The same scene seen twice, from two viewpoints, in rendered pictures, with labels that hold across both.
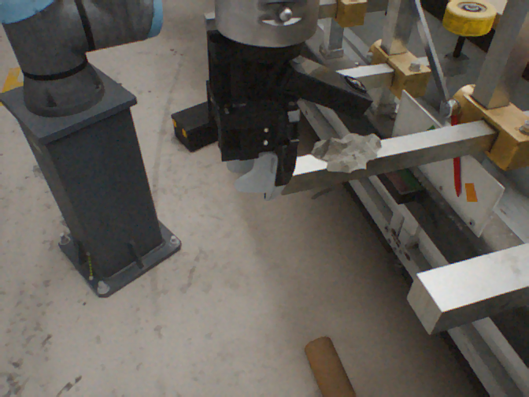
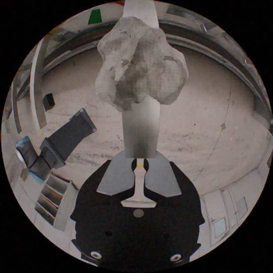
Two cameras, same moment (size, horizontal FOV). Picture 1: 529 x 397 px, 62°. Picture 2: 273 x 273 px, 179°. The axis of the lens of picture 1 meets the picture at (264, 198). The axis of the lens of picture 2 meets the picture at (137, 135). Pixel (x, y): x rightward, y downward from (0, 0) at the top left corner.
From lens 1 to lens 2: 0.49 m
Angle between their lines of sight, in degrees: 58
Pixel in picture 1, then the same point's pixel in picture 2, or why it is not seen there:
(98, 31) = (33, 158)
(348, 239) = (91, 56)
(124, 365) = (116, 125)
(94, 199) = (74, 140)
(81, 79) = (45, 157)
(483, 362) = not seen: hidden behind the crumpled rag
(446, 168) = (121, 11)
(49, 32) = (40, 172)
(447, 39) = not seen: outside the picture
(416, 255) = not seen: hidden behind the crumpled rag
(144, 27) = (27, 143)
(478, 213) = (158, 13)
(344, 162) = (182, 83)
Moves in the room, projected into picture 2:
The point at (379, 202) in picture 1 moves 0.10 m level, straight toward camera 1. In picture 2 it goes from (85, 46) to (91, 48)
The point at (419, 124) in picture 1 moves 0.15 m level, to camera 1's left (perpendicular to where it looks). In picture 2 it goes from (83, 18) to (58, 64)
